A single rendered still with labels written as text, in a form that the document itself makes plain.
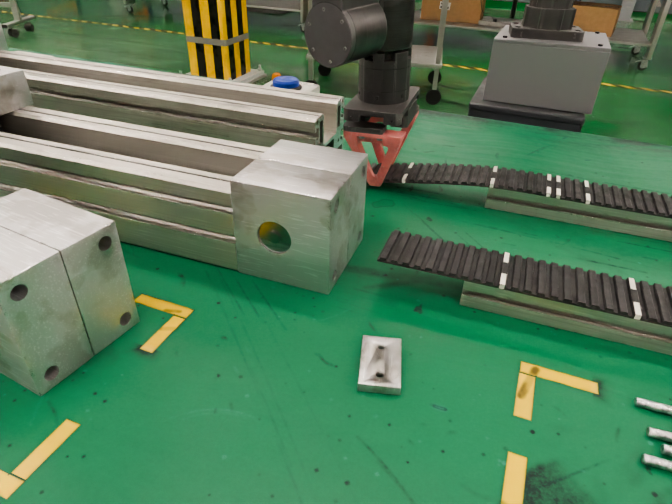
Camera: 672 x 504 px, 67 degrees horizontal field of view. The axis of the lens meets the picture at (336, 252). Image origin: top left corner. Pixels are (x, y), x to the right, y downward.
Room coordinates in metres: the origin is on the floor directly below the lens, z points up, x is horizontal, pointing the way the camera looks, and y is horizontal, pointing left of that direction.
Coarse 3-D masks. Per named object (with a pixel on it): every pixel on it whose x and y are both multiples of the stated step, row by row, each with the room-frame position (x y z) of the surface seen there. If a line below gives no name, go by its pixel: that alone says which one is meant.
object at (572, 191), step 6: (564, 180) 0.53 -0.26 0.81; (570, 180) 0.53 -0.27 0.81; (576, 180) 0.53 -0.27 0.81; (564, 186) 0.52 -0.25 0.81; (570, 186) 0.51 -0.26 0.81; (576, 186) 0.51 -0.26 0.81; (564, 192) 0.50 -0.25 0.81; (570, 192) 0.50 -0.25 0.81; (576, 192) 0.50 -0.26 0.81; (564, 198) 0.49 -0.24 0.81; (570, 198) 0.49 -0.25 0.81; (576, 198) 0.49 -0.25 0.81
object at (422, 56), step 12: (444, 0) 3.41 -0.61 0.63; (444, 12) 3.41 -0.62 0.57; (444, 24) 3.40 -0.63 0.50; (420, 48) 3.84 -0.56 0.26; (432, 48) 3.86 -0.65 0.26; (312, 60) 3.54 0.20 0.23; (420, 60) 3.48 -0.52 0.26; (432, 60) 3.49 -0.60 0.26; (312, 72) 3.54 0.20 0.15; (324, 72) 4.03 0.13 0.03; (432, 72) 3.90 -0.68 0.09; (432, 96) 3.41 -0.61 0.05
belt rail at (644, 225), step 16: (496, 192) 0.52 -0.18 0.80; (512, 192) 0.51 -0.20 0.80; (496, 208) 0.52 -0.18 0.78; (512, 208) 0.51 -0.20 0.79; (528, 208) 0.51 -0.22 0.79; (544, 208) 0.50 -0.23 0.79; (560, 208) 0.50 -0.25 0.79; (576, 208) 0.49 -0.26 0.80; (592, 208) 0.49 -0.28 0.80; (608, 208) 0.48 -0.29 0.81; (592, 224) 0.48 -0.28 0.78; (608, 224) 0.48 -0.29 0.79; (624, 224) 0.47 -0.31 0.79; (640, 224) 0.48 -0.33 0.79; (656, 224) 0.47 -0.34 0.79
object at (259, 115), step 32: (0, 64) 0.81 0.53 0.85; (32, 64) 0.79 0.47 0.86; (64, 64) 0.77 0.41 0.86; (96, 64) 0.77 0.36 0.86; (32, 96) 0.70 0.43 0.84; (64, 96) 0.69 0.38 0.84; (96, 96) 0.66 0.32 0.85; (128, 96) 0.64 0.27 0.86; (160, 96) 0.63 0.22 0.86; (192, 96) 0.63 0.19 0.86; (224, 96) 0.68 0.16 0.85; (256, 96) 0.67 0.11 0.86; (288, 96) 0.65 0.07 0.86; (320, 96) 0.65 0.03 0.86; (160, 128) 0.63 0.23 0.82; (192, 128) 0.61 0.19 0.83; (224, 128) 0.60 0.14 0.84; (256, 128) 0.60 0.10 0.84; (288, 128) 0.57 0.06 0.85; (320, 128) 0.58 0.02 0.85
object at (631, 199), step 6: (624, 192) 0.50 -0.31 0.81; (630, 192) 0.51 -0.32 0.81; (636, 192) 0.50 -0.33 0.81; (624, 198) 0.49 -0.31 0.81; (630, 198) 0.49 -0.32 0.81; (636, 198) 0.49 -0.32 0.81; (624, 204) 0.48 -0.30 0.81; (630, 204) 0.48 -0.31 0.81; (636, 204) 0.48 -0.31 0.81; (642, 204) 0.48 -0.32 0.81; (624, 210) 0.47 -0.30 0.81; (630, 210) 0.47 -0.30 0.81; (636, 210) 0.47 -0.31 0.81; (642, 210) 0.46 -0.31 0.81
